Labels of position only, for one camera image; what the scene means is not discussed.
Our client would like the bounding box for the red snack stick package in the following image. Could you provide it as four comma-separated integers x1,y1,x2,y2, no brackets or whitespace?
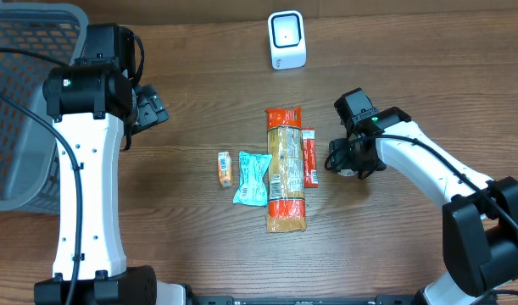
302,127,319,188

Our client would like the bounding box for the red and tan cracker package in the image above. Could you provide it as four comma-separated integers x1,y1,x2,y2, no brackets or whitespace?
266,108,307,233

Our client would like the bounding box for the light blue tissue pack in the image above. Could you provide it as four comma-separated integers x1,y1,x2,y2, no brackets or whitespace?
233,151,272,207

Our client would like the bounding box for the green lid jar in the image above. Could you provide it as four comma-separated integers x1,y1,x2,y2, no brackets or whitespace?
338,169,355,177

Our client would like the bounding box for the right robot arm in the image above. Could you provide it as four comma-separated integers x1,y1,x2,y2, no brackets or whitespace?
325,88,518,304

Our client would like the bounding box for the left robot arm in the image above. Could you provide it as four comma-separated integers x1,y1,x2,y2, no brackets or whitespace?
34,24,190,305

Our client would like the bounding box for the white barcode scanner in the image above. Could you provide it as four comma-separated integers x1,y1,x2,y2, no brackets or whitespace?
267,10,307,70

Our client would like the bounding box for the grey plastic shopping basket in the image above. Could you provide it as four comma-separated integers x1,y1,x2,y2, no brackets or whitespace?
0,3,88,214

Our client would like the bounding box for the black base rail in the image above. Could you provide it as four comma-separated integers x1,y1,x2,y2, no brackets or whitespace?
187,295,417,305

